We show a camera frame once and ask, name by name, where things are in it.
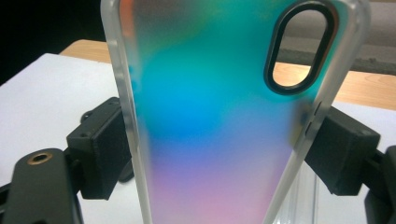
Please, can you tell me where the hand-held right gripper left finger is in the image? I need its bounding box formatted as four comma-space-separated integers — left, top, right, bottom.
65, 96, 134, 201

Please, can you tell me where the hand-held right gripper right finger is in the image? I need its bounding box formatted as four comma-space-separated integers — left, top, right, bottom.
303, 105, 381, 196

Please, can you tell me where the iridescent phone case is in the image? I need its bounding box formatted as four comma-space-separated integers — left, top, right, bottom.
100, 0, 372, 224

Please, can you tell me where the wooden table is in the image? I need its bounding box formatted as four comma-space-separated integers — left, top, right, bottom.
59, 38, 396, 111

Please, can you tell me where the white board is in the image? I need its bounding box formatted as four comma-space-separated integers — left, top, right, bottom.
0, 52, 396, 224

